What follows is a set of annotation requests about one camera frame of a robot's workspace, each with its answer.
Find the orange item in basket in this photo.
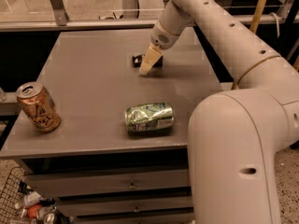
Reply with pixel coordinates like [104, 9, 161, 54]
[27, 204, 43, 218]

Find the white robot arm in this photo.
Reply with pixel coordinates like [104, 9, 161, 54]
[139, 0, 299, 224]

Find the white bottle in basket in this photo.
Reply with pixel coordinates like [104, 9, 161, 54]
[14, 191, 43, 210]

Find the black wire basket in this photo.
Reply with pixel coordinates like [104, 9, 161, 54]
[0, 167, 29, 224]

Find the middle grey drawer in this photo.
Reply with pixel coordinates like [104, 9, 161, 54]
[58, 196, 192, 217]

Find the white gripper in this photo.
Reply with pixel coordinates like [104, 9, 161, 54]
[139, 21, 178, 75]

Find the grey metal rail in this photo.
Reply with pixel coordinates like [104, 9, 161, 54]
[0, 15, 277, 33]

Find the bottom grey drawer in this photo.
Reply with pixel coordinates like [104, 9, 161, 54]
[75, 213, 194, 224]

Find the silver can in basket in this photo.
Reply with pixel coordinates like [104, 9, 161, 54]
[36, 206, 58, 224]

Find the wooden broom stick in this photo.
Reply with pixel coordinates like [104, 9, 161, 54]
[232, 0, 267, 90]

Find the orange LaCroix can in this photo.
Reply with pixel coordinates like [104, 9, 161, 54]
[16, 82, 61, 133]

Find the crushed green soda can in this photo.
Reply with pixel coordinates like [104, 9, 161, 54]
[124, 102, 175, 133]

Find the dark chocolate rxbar wrapper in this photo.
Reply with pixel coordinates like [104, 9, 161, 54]
[132, 54, 163, 67]

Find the grey drawer cabinet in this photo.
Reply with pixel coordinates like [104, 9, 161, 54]
[1, 29, 221, 220]

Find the grey drawer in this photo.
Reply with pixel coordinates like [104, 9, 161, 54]
[58, 196, 192, 217]
[75, 213, 194, 224]
[24, 169, 190, 198]

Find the top grey drawer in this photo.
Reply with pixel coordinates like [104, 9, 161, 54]
[24, 169, 190, 198]

